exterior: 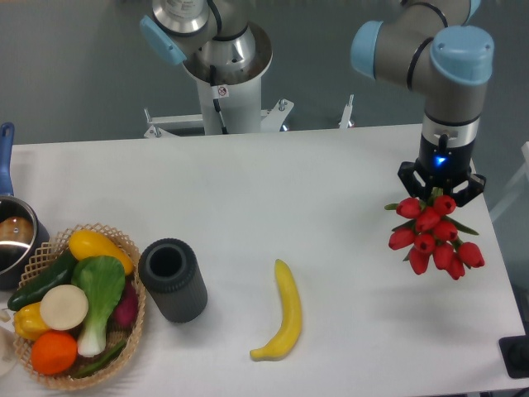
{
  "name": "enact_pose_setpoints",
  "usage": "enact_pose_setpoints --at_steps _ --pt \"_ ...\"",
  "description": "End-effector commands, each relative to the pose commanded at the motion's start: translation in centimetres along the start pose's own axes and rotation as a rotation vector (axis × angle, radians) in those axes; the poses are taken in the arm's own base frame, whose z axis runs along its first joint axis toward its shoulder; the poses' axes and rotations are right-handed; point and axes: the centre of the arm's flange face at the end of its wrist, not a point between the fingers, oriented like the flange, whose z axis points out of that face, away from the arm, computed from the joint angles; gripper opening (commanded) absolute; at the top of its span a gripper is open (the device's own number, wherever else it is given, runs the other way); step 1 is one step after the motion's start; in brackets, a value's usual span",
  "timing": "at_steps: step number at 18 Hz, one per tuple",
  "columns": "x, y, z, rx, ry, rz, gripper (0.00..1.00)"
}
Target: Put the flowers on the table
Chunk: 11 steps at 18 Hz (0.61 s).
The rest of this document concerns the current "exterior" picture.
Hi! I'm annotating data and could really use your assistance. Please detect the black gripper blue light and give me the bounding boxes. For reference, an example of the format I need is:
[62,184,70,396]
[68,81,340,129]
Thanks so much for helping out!
[398,114,486,207]

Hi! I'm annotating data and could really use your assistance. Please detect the red tulip bouquet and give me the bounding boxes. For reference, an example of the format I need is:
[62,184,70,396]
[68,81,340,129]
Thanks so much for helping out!
[384,188,485,280]

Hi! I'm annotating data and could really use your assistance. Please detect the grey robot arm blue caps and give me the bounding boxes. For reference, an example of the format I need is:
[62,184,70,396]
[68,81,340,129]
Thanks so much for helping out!
[140,1,494,206]

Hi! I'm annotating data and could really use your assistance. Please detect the black device at table edge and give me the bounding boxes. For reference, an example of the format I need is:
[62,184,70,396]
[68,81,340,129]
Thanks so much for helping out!
[498,335,528,379]

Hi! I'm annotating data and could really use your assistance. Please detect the yellow plastic banana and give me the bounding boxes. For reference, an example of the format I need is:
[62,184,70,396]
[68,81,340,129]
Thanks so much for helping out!
[250,259,303,361]

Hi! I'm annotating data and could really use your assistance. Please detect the dark grey ribbed vase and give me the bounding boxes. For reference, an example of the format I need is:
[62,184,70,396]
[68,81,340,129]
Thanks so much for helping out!
[138,238,208,323]

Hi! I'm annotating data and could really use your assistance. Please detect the purple sweet potato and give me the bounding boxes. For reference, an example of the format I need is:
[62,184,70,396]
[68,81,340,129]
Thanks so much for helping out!
[112,281,138,328]

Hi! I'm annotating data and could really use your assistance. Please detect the green bok choy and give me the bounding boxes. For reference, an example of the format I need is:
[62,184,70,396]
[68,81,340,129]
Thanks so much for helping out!
[72,256,125,358]

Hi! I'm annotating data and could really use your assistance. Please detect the yellow squash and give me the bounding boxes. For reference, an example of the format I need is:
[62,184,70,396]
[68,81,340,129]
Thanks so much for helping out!
[68,229,135,275]

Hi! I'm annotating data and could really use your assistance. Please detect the green chili pepper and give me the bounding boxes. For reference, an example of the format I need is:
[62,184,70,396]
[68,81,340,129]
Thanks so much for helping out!
[71,340,126,379]

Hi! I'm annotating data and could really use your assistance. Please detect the dark green cucumber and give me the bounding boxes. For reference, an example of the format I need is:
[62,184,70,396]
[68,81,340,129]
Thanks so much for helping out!
[7,249,78,312]

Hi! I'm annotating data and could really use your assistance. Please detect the woven wicker basket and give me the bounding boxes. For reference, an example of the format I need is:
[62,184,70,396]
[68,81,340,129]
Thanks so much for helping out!
[13,223,146,391]

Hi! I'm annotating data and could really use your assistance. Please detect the round white radish slice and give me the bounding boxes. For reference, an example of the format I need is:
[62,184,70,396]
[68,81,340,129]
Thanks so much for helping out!
[40,285,88,331]

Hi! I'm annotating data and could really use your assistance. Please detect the orange fruit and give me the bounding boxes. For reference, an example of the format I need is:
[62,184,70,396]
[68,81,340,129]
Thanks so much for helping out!
[31,330,78,375]

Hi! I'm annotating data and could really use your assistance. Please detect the yellow bell pepper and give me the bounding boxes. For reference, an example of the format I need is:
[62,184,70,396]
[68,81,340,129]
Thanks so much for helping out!
[14,302,50,341]

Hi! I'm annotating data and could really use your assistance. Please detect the white metal frame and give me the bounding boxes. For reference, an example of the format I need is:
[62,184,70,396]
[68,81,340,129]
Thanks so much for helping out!
[142,93,357,139]

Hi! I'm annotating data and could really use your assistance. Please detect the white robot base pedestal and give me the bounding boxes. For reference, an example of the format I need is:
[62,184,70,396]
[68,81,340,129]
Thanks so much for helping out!
[183,22,273,132]

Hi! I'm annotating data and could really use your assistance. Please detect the dark pot blue handle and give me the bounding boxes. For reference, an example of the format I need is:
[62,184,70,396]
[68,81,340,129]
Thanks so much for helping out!
[1,122,50,290]

